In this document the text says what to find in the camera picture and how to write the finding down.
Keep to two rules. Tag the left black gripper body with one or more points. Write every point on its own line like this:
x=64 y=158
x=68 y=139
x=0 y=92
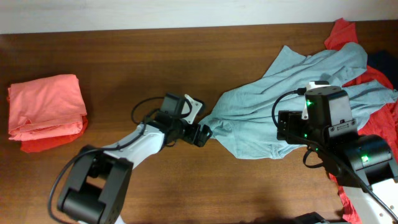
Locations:
x=186 y=131

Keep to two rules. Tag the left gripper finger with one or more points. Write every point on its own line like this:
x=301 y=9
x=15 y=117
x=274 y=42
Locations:
x=204 y=133
x=205 y=107

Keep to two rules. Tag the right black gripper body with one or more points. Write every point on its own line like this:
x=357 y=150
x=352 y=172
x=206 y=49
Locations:
x=290 y=121

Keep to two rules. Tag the light blue t-shirt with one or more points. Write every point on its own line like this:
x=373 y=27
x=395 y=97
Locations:
x=241 y=119

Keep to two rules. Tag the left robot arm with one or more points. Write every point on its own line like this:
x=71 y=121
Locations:
x=99 y=177

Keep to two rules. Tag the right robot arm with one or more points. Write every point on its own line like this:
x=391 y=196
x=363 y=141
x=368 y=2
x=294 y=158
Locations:
x=364 y=165

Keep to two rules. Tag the dark navy garment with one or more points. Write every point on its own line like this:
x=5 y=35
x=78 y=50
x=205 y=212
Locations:
x=385 y=63

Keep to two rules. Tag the folded salmon pink garment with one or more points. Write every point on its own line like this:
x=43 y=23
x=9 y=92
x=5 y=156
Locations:
x=45 y=108

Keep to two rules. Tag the folded red garment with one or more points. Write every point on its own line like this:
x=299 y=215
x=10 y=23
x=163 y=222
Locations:
x=49 y=143

